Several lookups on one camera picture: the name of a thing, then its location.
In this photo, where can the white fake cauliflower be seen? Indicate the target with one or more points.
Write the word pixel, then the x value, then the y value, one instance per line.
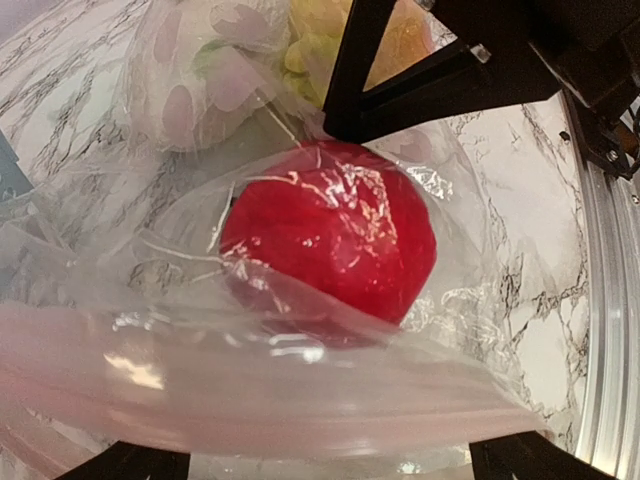
pixel 197 70

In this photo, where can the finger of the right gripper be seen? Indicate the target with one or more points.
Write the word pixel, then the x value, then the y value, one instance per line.
pixel 363 33

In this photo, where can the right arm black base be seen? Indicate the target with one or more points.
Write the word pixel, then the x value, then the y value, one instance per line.
pixel 613 148

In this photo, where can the yellow fake banana bunch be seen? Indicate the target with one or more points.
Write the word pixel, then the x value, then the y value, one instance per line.
pixel 317 28

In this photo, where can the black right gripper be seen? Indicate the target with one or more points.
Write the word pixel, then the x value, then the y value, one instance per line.
pixel 536 48

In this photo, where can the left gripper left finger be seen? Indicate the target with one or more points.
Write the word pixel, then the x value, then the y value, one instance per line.
pixel 125 461

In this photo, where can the clear zip top bag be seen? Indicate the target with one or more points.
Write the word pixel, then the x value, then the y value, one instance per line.
pixel 121 320

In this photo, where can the orange fake peach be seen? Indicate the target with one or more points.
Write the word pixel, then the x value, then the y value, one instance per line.
pixel 406 41

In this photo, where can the light blue plastic basket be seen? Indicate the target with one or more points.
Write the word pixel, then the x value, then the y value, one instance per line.
pixel 13 182

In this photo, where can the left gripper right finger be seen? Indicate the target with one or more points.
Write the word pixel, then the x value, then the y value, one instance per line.
pixel 528 456

